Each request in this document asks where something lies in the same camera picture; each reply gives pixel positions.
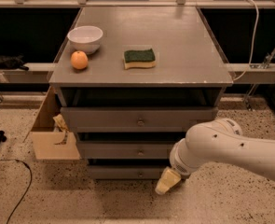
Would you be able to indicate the grey drawer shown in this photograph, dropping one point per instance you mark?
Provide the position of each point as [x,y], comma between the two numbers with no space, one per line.
[134,119]
[158,150]
[126,172]

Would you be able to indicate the open cardboard box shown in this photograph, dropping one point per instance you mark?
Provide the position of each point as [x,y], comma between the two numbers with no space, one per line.
[51,138]

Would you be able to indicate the black cloth on rail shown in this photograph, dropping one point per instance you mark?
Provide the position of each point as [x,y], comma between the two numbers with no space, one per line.
[12,62]

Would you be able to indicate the grey bottom drawer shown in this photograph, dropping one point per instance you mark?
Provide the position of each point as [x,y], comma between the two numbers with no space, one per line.
[126,172]

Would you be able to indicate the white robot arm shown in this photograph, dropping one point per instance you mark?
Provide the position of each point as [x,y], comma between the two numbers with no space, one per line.
[220,140]

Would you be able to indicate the grey drawer cabinet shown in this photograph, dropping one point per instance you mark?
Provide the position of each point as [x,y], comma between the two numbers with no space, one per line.
[189,71]

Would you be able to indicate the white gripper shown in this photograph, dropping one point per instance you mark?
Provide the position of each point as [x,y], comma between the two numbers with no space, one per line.
[179,162]

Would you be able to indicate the orange fruit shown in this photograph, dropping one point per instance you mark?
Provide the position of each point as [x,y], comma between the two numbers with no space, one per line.
[79,60]

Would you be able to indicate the green yellow sponge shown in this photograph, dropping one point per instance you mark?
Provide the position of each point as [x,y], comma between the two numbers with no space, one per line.
[139,59]

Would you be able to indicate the white ceramic bowl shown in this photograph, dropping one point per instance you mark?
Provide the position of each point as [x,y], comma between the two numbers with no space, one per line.
[85,38]

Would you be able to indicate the grey top drawer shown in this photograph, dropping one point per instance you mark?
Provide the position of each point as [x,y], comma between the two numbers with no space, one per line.
[134,119]

